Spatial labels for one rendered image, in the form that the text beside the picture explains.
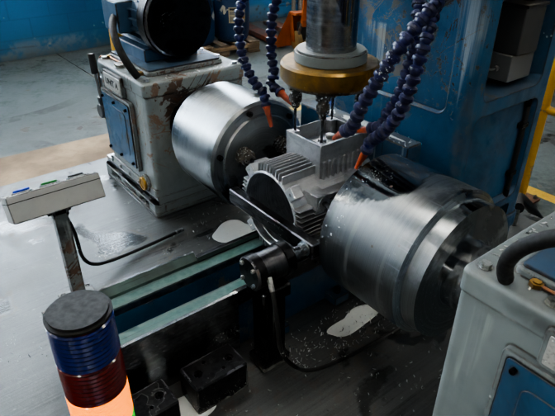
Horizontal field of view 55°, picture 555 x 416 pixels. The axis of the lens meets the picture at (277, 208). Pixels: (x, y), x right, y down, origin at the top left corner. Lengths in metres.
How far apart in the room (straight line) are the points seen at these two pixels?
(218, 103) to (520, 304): 0.75
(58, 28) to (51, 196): 5.53
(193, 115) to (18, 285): 0.53
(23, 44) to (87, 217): 5.06
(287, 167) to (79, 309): 0.56
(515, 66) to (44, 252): 1.12
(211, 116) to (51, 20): 5.43
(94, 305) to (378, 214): 0.45
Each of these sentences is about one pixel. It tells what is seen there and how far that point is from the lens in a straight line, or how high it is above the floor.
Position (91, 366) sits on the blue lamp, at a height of 1.17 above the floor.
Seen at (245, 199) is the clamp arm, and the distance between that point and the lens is 1.03.
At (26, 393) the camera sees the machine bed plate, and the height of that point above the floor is 0.80.
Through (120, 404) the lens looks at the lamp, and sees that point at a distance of 0.58.
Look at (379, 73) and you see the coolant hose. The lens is 0.77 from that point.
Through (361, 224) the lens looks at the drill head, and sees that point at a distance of 0.82.
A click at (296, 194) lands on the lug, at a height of 1.08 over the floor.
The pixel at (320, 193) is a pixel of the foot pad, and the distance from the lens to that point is 0.96.
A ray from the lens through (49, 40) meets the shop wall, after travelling 6.53.
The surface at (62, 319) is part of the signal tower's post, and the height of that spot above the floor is 1.22.
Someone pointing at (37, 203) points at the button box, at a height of 1.06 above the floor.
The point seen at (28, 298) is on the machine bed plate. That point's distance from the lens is 1.26.
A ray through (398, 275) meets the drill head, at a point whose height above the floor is 1.07.
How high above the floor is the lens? 1.54
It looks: 31 degrees down
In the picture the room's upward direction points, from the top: straight up
